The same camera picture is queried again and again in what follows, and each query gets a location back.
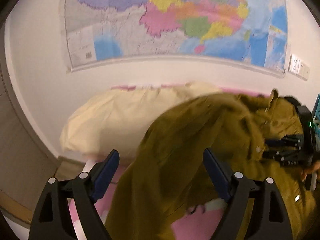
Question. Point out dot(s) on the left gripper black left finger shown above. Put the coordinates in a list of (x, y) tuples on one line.
[(52, 217)]

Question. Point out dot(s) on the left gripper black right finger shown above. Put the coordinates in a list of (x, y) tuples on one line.
[(269, 218)]

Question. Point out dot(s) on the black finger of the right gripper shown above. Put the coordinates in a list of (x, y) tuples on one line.
[(295, 140), (286, 158)]

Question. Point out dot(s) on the olive brown corduroy garment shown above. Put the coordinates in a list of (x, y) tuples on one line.
[(168, 177)]

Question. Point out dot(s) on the person's right hand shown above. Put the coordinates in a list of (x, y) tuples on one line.
[(314, 168)]

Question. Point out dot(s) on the blue perforated plastic basket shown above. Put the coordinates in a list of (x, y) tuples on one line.
[(316, 116)]

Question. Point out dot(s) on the cream pillow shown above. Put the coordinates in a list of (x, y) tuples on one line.
[(119, 118)]

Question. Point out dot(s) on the white wall socket panel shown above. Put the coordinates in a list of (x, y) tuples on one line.
[(298, 68)]

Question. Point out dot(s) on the colourful wall map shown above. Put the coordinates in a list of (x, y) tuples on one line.
[(252, 33)]

